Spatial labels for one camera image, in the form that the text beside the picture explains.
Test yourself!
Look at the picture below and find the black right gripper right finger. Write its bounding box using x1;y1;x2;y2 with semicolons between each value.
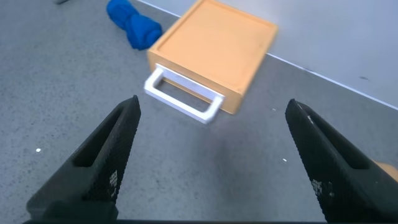
285;98;398;224

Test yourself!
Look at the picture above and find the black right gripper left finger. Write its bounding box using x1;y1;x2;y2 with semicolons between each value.
23;95;142;224

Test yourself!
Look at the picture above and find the yellow drawer cabinet case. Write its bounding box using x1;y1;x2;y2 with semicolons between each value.
147;0;279;115

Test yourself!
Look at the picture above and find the blue crumpled cloth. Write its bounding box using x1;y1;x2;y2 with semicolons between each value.
106;0;164;51

